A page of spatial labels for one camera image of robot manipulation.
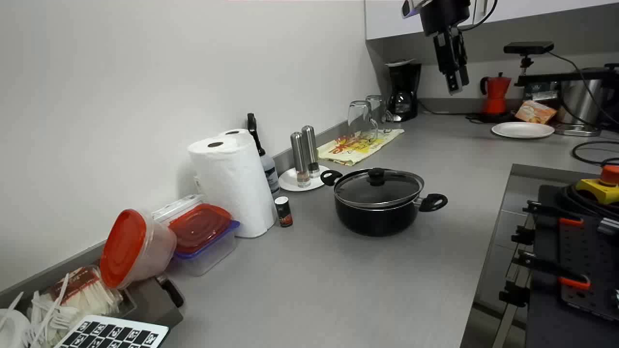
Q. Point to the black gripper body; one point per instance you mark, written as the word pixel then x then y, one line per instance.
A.
pixel 445 11

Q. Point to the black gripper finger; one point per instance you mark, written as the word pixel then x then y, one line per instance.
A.
pixel 447 68
pixel 460 54

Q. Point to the glass lid with black knob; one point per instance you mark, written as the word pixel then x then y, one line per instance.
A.
pixel 379 185

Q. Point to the red moka pot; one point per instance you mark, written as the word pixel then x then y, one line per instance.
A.
pixel 495 97

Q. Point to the black cooking pot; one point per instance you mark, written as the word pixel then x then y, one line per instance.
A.
pixel 379 214

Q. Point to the rectangular container with red lid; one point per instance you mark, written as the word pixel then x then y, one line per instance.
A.
pixel 203 234

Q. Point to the round container with red lid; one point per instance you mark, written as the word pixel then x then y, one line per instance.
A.
pixel 127 247

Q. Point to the black drip coffee maker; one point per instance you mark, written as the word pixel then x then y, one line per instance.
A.
pixel 404 89

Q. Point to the clear wine glass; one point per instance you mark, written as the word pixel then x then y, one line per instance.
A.
pixel 375 108
pixel 358 114

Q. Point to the orange snack packet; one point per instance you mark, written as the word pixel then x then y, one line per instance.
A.
pixel 534 112

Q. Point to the white dinner plate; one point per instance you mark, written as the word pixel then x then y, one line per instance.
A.
pixel 522 129

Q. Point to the stainless steel kettle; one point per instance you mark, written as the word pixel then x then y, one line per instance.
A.
pixel 580 102

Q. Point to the steel pepper grinder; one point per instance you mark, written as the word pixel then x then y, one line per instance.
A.
pixel 298 156
pixel 311 147

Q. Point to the yellow emergency stop button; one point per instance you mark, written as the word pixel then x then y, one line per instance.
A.
pixel 601 185

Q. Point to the small white saucer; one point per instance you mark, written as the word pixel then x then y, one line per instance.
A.
pixel 290 184

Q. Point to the dark glass bottle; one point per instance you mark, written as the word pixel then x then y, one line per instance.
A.
pixel 265 160

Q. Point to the small red-label spice jar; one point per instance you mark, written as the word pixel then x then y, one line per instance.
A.
pixel 282 213

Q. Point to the small white paper towel roll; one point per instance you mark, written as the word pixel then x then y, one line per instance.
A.
pixel 236 131

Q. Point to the large white paper towel roll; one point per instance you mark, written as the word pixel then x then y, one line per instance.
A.
pixel 234 185

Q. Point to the clear plastic container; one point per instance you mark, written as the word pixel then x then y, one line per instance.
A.
pixel 172 209

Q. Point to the grey metal tray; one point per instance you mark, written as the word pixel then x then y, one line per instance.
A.
pixel 151 300

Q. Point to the plastic bag of utensils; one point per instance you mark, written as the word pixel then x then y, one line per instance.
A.
pixel 58 301

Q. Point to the black camera on stand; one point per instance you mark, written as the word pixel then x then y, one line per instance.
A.
pixel 528 48

